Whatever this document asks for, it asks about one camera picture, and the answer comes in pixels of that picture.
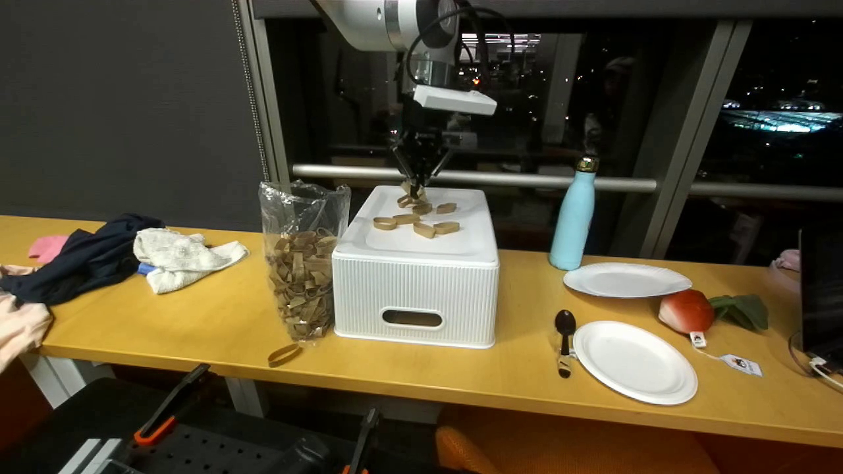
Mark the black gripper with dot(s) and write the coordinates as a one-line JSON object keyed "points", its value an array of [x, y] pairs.
{"points": [[432, 132]]}

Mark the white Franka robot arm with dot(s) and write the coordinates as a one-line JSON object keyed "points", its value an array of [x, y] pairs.
{"points": [[370, 17]]}

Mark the clear packet of rubber bands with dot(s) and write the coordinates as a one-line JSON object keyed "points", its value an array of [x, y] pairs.
{"points": [[304, 279]]}

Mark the silver metal handrail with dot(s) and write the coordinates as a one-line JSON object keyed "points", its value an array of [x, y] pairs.
{"points": [[528, 180]]}

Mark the white plastic storage box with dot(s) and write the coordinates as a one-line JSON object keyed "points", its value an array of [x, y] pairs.
{"points": [[412, 279]]}

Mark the light blue water bottle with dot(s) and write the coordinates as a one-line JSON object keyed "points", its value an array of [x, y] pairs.
{"points": [[573, 220]]}

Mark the black plastic spoon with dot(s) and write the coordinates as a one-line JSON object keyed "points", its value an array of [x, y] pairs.
{"points": [[565, 322]]}

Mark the white paper plate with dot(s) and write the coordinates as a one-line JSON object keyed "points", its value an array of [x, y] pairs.
{"points": [[624, 279], [636, 362]]}

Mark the white crumpled cloth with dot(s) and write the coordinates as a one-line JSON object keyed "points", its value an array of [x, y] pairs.
{"points": [[179, 253]]}

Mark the red strawberry plush toy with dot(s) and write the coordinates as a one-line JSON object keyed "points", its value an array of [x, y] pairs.
{"points": [[685, 312]]}

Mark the orange chair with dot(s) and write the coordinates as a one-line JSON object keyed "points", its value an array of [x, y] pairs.
{"points": [[569, 451]]}

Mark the black perforated board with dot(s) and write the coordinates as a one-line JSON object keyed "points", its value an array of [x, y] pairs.
{"points": [[219, 451]]}

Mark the navy blue cloth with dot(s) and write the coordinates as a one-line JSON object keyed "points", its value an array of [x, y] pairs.
{"points": [[80, 259]]}

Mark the pale pink object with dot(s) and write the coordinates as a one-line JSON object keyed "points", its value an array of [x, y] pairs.
{"points": [[789, 261]]}

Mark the pink sticky note pad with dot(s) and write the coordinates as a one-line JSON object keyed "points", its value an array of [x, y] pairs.
{"points": [[45, 247]]}

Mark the pale pink cloth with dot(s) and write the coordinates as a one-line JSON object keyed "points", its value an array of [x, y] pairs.
{"points": [[16, 325]]}

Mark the reddish brown chair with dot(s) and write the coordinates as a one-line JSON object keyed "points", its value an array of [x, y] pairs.
{"points": [[16, 412]]}

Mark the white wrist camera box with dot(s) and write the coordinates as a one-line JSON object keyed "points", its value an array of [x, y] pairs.
{"points": [[452, 99]]}

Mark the grey window frame post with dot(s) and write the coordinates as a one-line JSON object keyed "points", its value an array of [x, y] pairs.
{"points": [[693, 132], [261, 87]]}

